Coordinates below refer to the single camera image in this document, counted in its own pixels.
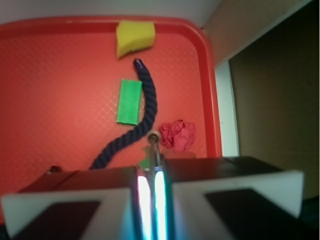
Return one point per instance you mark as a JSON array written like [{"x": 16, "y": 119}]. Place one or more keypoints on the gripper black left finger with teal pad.
[{"x": 78, "y": 205}]

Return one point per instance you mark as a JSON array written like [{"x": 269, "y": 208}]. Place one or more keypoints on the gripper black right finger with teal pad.
[{"x": 231, "y": 198}]

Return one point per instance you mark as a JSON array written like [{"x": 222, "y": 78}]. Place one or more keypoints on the silver keys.
[{"x": 153, "y": 160}]

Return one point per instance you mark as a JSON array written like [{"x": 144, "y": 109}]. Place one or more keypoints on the black leather wallet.
[{"x": 53, "y": 169}]

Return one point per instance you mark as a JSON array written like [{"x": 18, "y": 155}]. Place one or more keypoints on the crumpled red cloth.
[{"x": 179, "y": 135}]

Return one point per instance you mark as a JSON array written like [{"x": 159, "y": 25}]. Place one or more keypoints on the green rectangular block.
[{"x": 129, "y": 102}]

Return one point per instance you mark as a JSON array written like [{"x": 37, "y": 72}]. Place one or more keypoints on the yellow sponge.
[{"x": 132, "y": 36}]

